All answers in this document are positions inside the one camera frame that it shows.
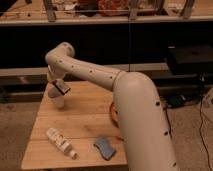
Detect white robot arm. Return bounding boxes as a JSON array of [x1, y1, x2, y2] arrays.
[[45, 42, 180, 171]]

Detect white plastic bottle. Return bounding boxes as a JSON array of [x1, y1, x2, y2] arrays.
[[46, 128, 77, 159]]

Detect orange bowl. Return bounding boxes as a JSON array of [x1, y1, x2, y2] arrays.
[[109, 103, 118, 126]]

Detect wooden shelf bench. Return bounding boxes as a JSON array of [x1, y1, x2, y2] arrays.
[[0, 0, 213, 26]]

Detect blue sponge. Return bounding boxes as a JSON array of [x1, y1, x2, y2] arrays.
[[94, 137, 116, 161]]

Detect black box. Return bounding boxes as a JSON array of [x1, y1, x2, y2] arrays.
[[166, 45, 213, 75]]

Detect black cable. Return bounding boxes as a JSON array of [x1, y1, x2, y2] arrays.
[[197, 75, 213, 164]]

